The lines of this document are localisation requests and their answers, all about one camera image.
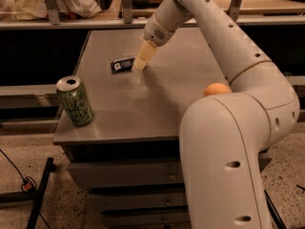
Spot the black stand leg right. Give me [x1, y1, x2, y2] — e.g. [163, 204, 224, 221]
[264, 191, 287, 229]

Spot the green drink can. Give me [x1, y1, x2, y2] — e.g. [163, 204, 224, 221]
[56, 75, 93, 127]

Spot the orange fruit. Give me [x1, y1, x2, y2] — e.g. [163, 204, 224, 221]
[203, 83, 231, 96]

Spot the dark blue rxbar wrapper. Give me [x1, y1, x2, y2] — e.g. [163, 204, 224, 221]
[111, 57, 134, 73]

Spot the black cable with orange clip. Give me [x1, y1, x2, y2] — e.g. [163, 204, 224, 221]
[0, 148, 51, 229]

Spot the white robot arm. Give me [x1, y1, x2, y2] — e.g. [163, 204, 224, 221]
[134, 0, 299, 229]

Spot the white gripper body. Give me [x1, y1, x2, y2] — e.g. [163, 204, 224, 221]
[144, 14, 173, 47]

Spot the black stand leg left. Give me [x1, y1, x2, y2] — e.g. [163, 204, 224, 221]
[27, 157, 56, 229]

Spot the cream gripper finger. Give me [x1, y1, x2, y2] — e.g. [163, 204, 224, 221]
[133, 40, 157, 71]

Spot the grey drawer cabinet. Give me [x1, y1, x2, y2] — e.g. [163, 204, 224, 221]
[54, 28, 221, 229]

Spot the black stand leg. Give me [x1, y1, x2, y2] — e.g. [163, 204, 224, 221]
[264, 191, 287, 229]
[27, 157, 56, 229]

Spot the white cloth on shelf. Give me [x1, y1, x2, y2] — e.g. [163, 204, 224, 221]
[0, 0, 101, 21]

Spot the grey metal shelf rail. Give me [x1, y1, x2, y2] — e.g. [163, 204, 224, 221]
[0, 0, 305, 30]

